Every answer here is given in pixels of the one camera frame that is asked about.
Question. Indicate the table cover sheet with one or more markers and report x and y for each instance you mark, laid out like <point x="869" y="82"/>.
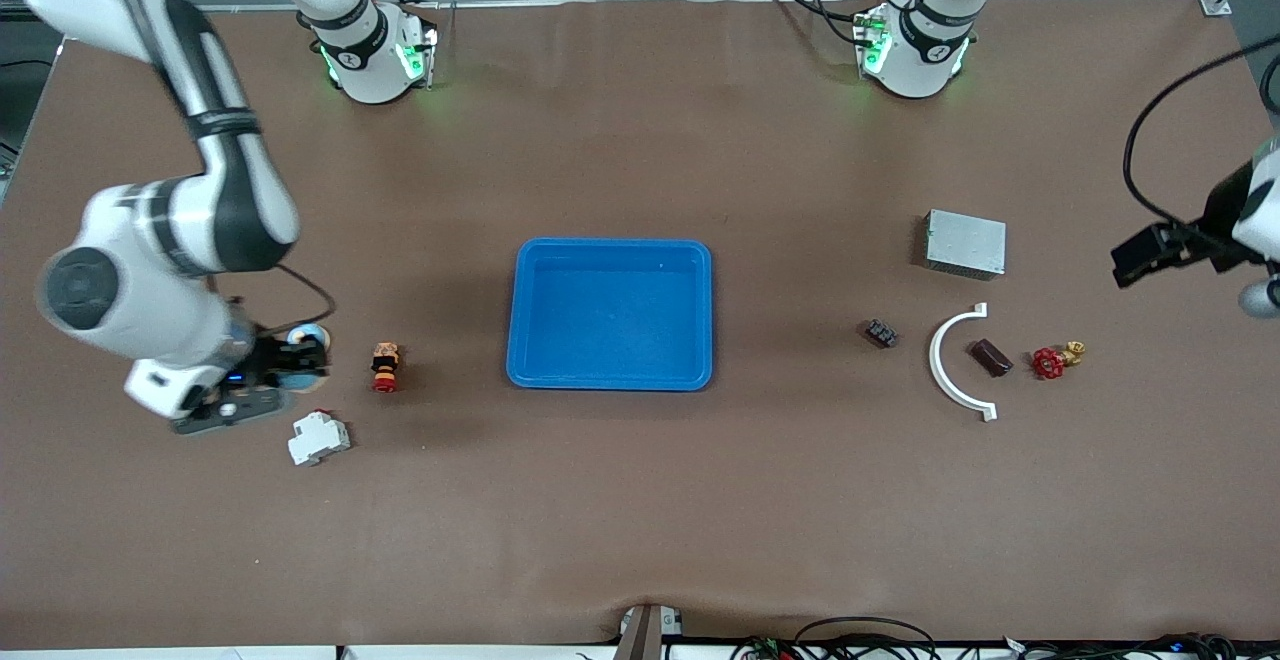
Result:
<point x="640" y="500"/>

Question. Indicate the orange red push button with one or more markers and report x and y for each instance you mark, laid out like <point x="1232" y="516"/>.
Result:
<point x="385" y="365"/>

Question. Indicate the white curved plastic bracket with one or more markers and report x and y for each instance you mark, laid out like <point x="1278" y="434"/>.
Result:
<point x="934" y="355"/>

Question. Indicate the blue plastic tray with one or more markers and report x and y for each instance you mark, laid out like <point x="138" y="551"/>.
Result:
<point x="610" y="320"/>

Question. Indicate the dark brown capacitor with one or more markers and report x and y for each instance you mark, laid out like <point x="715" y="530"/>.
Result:
<point x="991" y="357"/>

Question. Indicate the white circuit breaker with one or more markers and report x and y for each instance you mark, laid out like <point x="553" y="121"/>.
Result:
<point x="318" y="437"/>

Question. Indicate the red handwheel brass valve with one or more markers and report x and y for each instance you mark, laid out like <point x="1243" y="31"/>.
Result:
<point x="1048" y="363"/>

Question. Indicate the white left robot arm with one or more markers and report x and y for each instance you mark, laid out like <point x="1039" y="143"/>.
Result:
<point x="925" y="50"/>

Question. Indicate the small black connector block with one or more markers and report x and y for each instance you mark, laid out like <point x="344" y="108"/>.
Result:
<point x="881" y="333"/>

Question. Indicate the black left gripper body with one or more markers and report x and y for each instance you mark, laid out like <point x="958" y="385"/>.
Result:
<point x="1222" y="207"/>

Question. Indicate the grey metal box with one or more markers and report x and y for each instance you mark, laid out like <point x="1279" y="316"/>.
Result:
<point x="965" y="244"/>

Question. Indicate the camera mount post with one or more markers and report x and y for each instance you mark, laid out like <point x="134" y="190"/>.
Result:
<point x="645" y="632"/>

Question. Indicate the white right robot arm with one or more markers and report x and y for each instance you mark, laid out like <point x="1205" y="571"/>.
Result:
<point x="230" y="210"/>

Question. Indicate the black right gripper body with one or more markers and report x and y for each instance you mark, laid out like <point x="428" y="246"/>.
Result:
<point x="266" y="357"/>

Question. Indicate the green-lit arm base connector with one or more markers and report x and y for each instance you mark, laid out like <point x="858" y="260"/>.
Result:
<point x="415" y="55"/>

